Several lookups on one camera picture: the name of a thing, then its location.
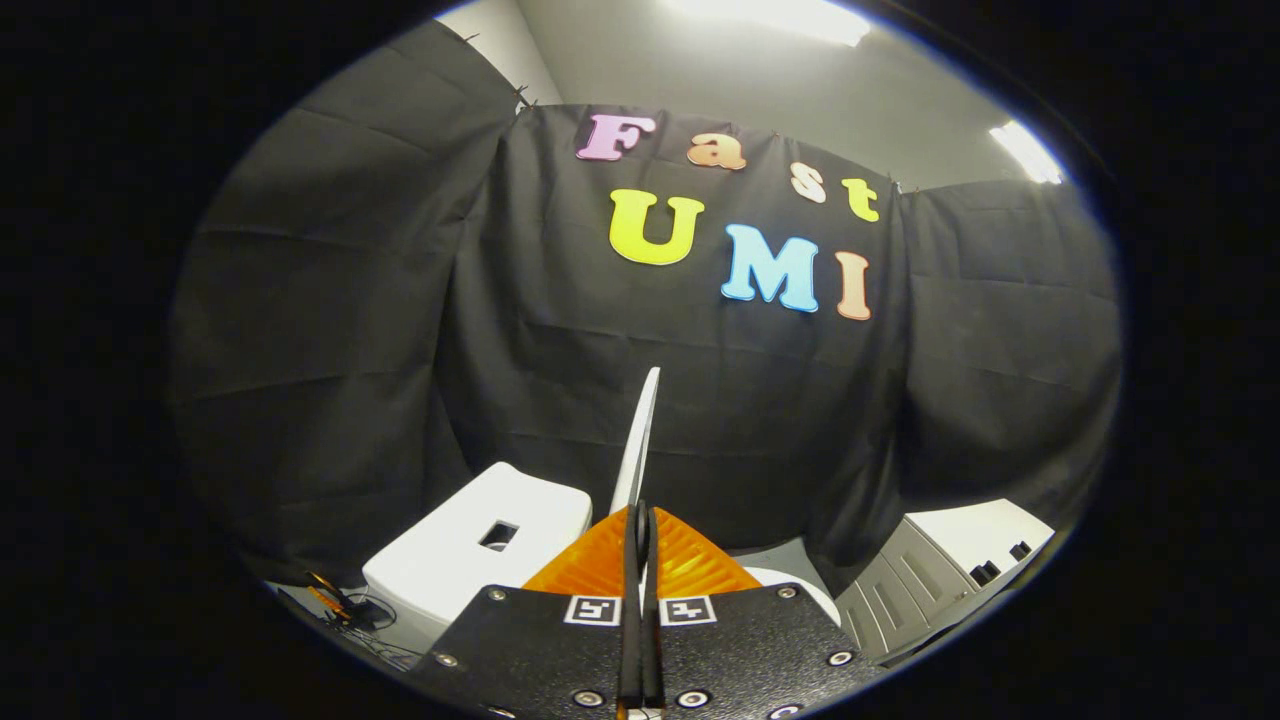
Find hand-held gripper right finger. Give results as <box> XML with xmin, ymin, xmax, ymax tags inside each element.
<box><xmin>640</xmin><ymin>505</ymin><xmax>887</xmax><ymax>720</ymax></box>

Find small ceiling light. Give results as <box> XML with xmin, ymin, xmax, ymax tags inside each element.
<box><xmin>989</xmin><ymin>120</ymin><xmax>1065</xmax><ymax>186</ymax></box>

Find orange and black cables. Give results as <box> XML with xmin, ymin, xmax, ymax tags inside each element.
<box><xmin>300</xmin><ymin>570</ymin><xmax>423</xmax><ymax>671</ymax></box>

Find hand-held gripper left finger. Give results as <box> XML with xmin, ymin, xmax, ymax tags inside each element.
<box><xmin>410</xmin><ymin>500</ymin><xmax>642</xmax><ymax>720</ymax></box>

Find black backdrop cloth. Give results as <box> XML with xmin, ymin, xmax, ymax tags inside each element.
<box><xmin>170</xmin><ymin>18</ymin><xmax>1123</xmax><ymax>591</ymax></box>

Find large ceiling light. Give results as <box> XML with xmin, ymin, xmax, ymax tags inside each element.
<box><xmin>668</xmin><ymin>0</ymin><xmax>873</xmax><ymax>48</ymax></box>

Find grey cabinet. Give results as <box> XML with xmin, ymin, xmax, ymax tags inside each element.
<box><xmin>834</xmin><ymin>498</ymin><xmax>1057</xmax><ymax>663</ymax></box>

